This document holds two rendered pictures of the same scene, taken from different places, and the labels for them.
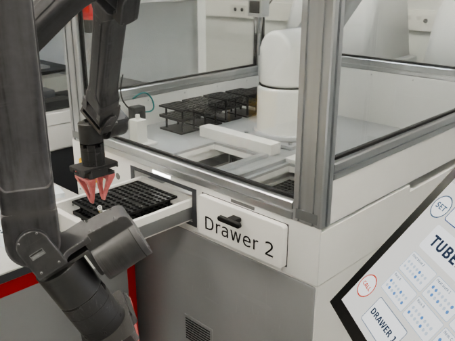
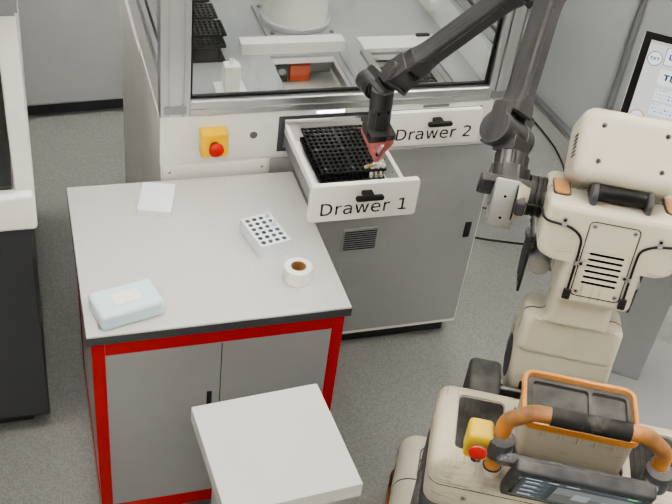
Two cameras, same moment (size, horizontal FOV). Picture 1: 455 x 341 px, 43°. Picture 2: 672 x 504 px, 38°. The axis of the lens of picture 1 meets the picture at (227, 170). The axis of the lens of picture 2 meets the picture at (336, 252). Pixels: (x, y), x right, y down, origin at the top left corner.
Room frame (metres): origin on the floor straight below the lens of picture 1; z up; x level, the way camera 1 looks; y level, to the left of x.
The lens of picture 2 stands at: (0.49, 2.28, 2.29)
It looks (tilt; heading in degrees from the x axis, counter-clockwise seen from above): 38 degrees down; 295
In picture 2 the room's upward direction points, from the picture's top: 8 degrees clockwise
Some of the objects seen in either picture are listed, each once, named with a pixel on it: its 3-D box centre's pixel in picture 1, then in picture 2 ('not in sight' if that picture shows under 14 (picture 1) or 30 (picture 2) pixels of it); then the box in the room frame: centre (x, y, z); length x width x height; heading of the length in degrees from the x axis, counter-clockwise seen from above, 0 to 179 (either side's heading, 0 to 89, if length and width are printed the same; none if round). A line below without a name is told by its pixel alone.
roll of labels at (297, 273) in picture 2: not in sight; (297, 272); (1.33, 0.67, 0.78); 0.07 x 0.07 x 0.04
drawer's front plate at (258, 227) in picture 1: (240, 229); (433, 126); (1.31, -0.03, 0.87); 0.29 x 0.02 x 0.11; 46
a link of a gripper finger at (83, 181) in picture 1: (95, 184); (376, 143); (1.32, 0.33, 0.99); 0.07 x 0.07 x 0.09; 44
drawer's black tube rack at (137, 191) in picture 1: (125, 209); (341, 157); (1.44, 0.28, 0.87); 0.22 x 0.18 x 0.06; 136
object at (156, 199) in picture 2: (42, 194); (156, 199); (1.79, 0.63, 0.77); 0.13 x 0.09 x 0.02; 121
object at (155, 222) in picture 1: (128, 210); (340, 157); (1.45, 0.27, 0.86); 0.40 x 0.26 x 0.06; 136
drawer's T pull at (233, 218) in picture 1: (232, 220); (438, 121); (1.29, -0.01, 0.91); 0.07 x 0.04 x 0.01; 46
